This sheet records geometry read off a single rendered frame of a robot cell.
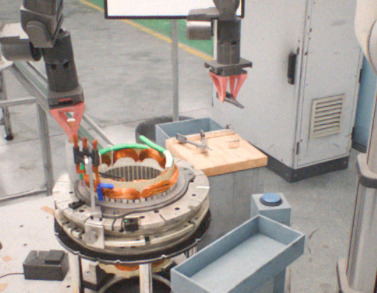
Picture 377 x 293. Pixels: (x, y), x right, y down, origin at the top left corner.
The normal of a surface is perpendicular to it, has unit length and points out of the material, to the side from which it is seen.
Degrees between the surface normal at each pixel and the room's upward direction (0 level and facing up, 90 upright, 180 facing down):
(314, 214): 0
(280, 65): 90
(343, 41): 90
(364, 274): 90
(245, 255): 0
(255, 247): 0
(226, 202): 90
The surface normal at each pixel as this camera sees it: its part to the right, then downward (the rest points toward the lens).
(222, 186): 0.40, 0.38
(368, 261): -0.16, 0.40
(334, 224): 0.00, -0.91
